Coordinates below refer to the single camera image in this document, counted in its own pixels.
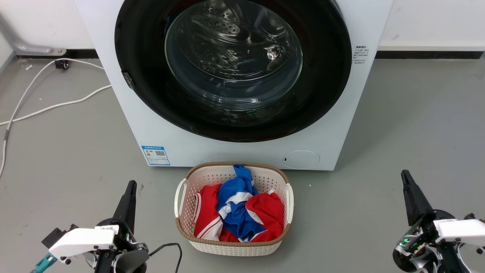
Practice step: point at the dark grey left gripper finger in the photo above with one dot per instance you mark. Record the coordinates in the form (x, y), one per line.
(127, 206)

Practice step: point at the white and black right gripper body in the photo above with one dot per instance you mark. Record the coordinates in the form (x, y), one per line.
(458, 231)

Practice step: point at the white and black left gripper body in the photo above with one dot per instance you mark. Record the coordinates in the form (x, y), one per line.
(83, 240)

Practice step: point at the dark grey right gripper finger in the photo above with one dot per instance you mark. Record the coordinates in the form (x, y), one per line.
(415, 201)

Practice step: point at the black round glass washer door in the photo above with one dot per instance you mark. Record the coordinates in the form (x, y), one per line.
(326, 76)

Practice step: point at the white front-load washing machine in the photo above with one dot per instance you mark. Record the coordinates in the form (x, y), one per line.
(159, 132)

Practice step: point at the metal washer door hinge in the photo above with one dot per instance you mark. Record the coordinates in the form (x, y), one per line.
(128, 79)

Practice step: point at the blue energy label sticker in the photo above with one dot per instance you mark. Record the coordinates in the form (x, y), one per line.
(155, 155)

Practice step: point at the blue and white garment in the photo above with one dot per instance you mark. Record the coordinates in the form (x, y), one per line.
(235, 189)

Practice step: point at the white plastic laundry basket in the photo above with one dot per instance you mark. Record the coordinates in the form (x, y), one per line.
(235, 249)

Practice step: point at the round white filter cover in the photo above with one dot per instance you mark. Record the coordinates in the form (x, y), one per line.
(301, 159)

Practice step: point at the red garment with white stripes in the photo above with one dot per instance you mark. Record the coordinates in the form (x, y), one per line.
(267, 214)

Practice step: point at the small printed text label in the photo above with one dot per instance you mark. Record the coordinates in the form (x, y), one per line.
(360, 55)

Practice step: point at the small black floor fitting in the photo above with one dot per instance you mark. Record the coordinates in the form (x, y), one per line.
(61, 64)

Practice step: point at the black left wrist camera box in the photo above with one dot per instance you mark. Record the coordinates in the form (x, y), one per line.
(53, 237)

